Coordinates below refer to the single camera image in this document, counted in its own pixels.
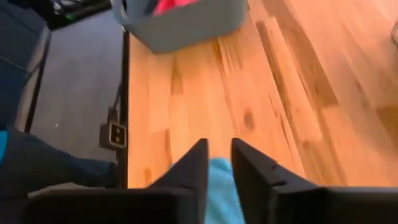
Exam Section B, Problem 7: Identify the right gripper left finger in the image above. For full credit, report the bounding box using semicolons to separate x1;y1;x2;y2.
24;138;209;224

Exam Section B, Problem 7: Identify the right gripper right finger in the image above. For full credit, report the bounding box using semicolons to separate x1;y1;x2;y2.
231;138;398;224

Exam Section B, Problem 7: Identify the blue microfiber towel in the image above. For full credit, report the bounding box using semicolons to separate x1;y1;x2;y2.
169;157;246;224

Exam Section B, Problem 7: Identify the pink microfiber towel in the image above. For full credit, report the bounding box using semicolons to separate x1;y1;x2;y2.
152;0;200;16

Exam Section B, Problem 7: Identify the person's leg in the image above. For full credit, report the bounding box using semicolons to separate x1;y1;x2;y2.
0;127;121;200

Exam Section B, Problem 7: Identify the teal plastic basket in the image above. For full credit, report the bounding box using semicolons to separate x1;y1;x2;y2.
113;0;249;54

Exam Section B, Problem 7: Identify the black floor equipment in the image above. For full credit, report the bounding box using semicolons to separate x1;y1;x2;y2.
46;0;113;30

